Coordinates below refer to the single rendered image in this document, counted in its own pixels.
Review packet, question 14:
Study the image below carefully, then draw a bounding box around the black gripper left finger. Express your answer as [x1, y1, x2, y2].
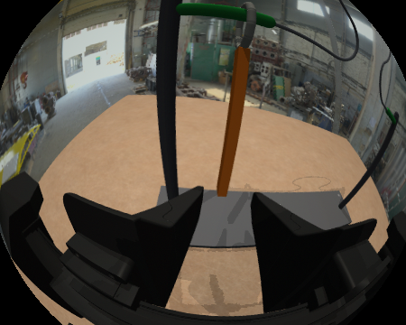
[63, 186, 203, 308]

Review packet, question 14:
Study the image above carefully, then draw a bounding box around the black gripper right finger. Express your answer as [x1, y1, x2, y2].
[250, 192, 377, 313]

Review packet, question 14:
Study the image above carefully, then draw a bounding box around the orange handle with grey loop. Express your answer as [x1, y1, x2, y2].
[217, 3, 257, 196]

